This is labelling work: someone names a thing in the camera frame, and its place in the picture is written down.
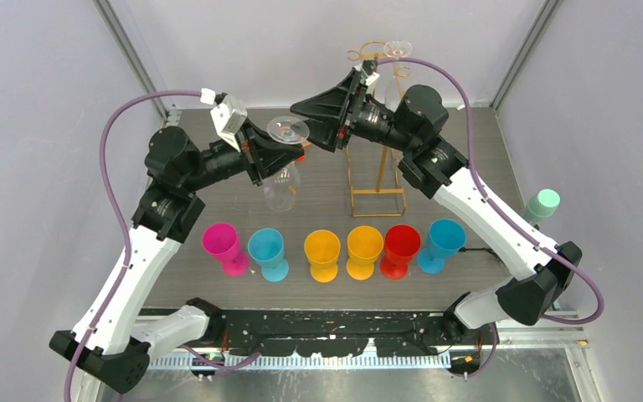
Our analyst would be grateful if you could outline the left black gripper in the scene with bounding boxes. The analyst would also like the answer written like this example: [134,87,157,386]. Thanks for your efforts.
[182,117,303,193]

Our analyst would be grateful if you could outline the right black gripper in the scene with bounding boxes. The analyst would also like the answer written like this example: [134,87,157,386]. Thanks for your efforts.
[289,70,416,154]

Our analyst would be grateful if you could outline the clear wine glass front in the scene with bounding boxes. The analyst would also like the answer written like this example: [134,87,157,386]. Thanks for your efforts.
[263,116,310,212]

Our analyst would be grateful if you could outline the clear wine glass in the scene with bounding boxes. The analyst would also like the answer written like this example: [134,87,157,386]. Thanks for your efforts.
[383,40,413,111]
[263,116,310,212]

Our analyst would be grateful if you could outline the blue wine glass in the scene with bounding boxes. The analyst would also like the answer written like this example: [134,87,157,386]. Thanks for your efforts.
[247,228,290,282]
[416,219,466,275]

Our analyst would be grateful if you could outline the pink plastic wine glass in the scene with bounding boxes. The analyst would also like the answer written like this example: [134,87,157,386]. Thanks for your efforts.
[201,222,249,276]

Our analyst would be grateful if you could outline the yellow wine glass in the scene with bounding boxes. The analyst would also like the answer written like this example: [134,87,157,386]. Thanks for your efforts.
[346,225,384,281]
[304,229,341,283]

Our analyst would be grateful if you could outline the yellow wine glass front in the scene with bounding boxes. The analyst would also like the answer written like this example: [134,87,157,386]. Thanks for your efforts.
[346,225,384,281]

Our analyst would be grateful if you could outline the red plastic wine glass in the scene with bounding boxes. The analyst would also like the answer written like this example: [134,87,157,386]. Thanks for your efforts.
[380,224,422,280]

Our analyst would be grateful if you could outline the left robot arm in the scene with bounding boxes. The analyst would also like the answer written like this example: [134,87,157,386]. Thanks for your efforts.
[49,117,310,394]

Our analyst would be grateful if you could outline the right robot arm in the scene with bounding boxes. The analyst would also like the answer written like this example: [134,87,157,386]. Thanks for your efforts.
[291,70,582,344]

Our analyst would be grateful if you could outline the gold wine glass rack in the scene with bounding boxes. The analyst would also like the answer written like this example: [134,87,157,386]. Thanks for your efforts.
[345,40,408,218]

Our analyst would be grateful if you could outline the mint green bottle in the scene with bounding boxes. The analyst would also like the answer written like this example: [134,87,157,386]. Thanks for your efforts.
[522,188,561,226]

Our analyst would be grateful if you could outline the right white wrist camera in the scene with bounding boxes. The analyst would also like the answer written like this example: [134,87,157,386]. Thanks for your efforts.
[353,59,380,95]

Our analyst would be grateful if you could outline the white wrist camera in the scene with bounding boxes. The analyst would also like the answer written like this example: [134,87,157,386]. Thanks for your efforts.
[353,59,380,95]
[200,88,248,152]

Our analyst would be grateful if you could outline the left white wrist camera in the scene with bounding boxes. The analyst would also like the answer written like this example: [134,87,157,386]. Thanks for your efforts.
[200,88,248,152]

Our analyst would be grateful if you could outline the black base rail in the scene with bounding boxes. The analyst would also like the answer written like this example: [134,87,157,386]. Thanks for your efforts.
[85,308,584,373]

